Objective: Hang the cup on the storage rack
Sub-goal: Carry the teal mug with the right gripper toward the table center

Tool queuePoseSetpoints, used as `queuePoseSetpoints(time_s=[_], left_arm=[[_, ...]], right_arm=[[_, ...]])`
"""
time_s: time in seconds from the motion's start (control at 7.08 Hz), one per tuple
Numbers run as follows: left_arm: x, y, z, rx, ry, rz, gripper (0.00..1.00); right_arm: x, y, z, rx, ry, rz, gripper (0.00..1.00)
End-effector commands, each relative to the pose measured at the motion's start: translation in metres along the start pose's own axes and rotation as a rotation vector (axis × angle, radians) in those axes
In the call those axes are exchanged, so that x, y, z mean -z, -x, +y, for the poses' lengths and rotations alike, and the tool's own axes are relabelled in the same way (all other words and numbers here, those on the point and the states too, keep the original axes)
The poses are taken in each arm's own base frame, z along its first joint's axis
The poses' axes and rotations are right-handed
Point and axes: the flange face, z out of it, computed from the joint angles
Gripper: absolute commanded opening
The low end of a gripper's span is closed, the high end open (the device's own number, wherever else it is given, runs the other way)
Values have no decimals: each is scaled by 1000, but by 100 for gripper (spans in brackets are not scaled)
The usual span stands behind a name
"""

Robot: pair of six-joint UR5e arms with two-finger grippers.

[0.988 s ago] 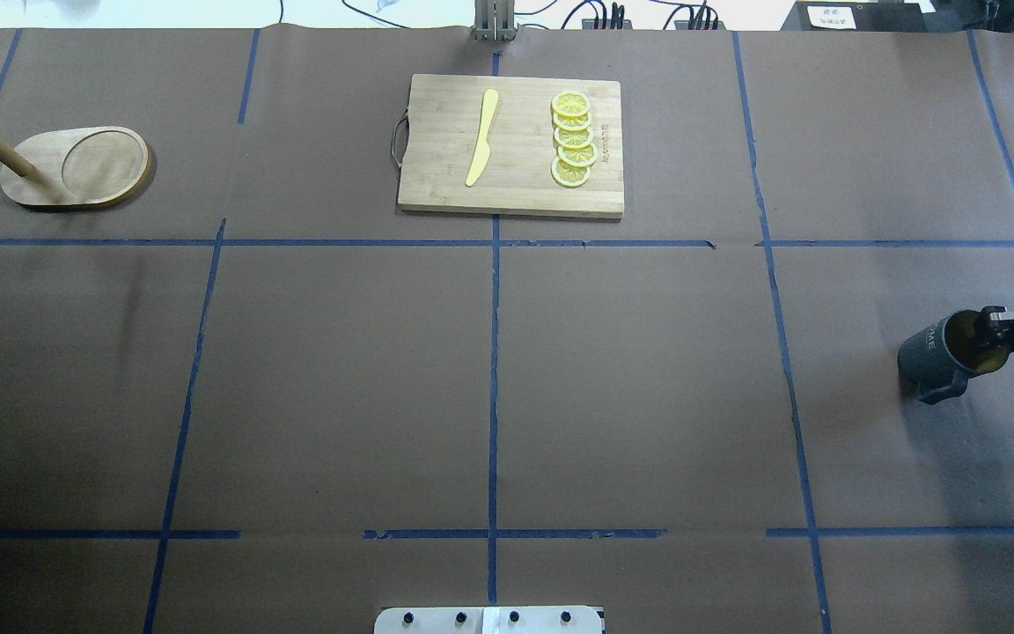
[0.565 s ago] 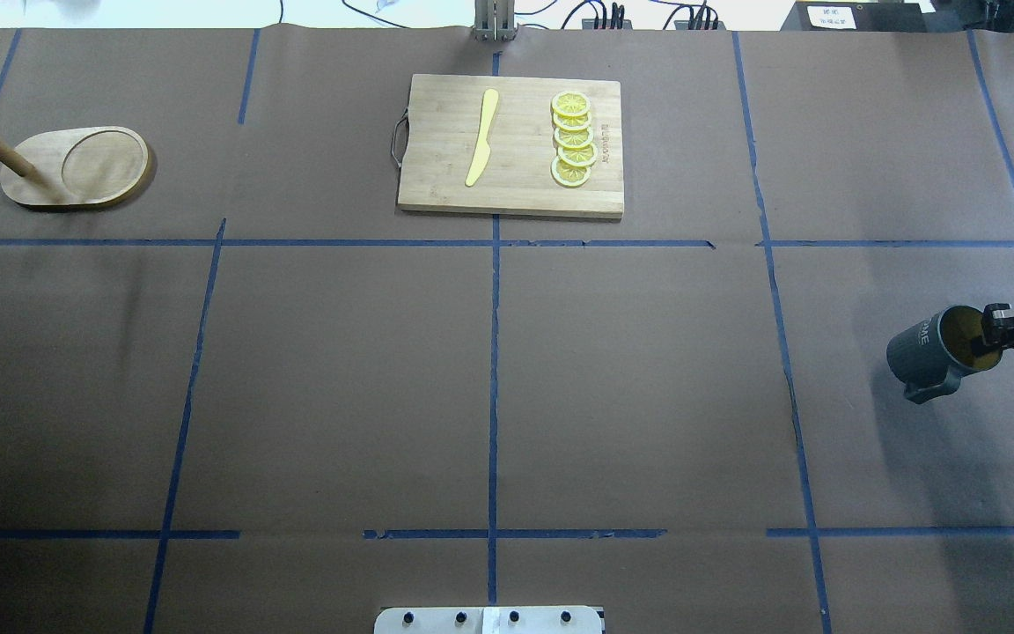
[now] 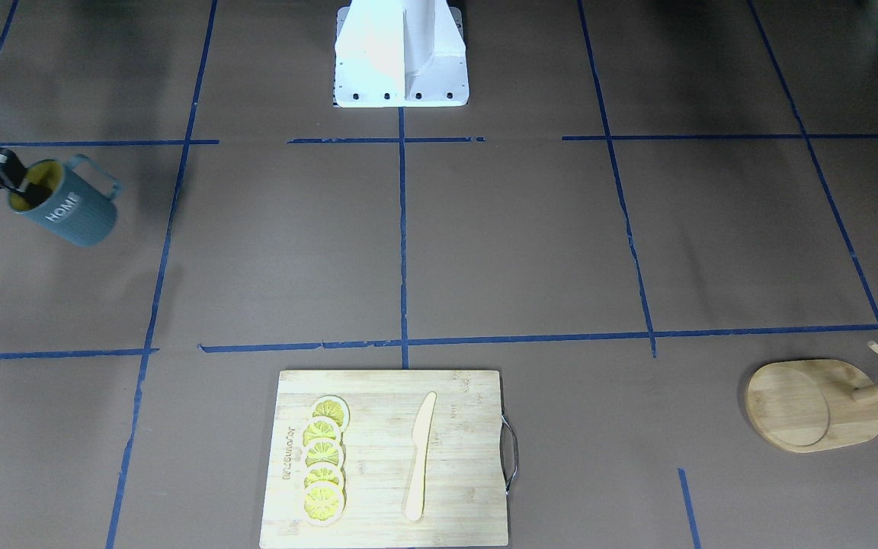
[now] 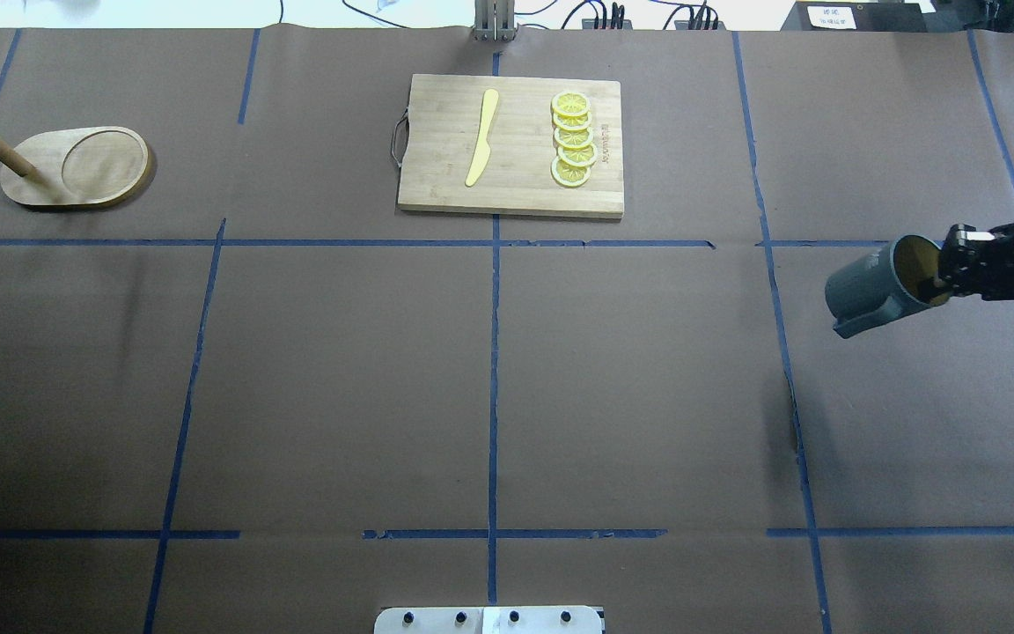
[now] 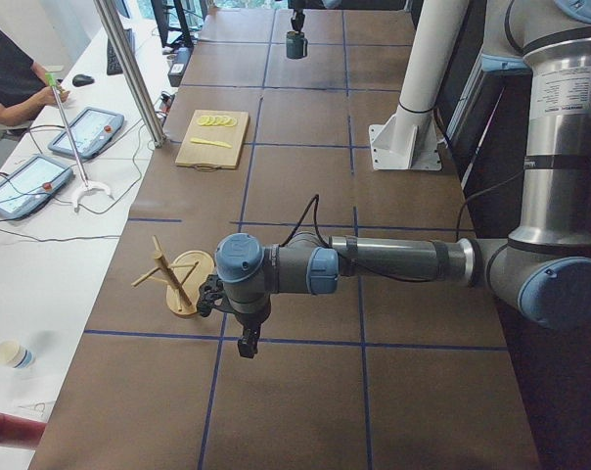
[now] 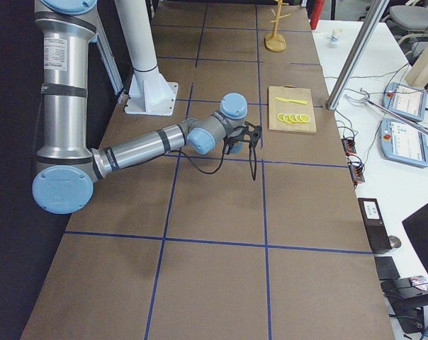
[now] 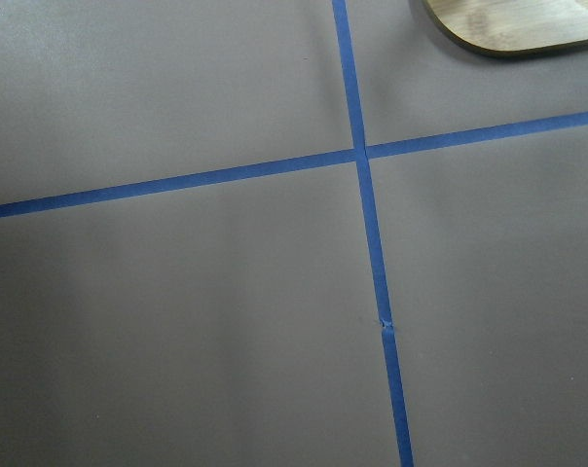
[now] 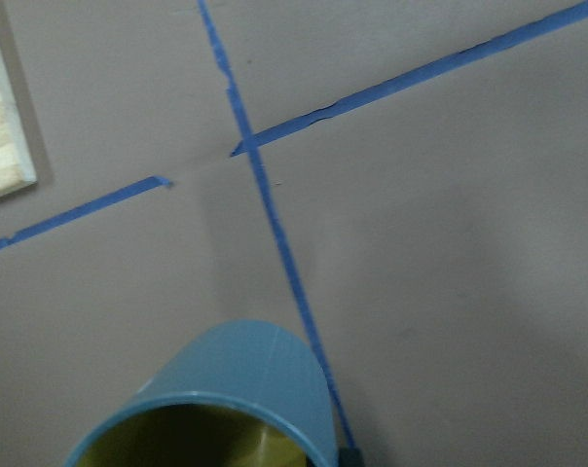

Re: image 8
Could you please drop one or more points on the blue mug with yellow interior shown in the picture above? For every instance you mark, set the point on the blue mug with yellow interior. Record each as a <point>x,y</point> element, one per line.
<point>243,393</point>

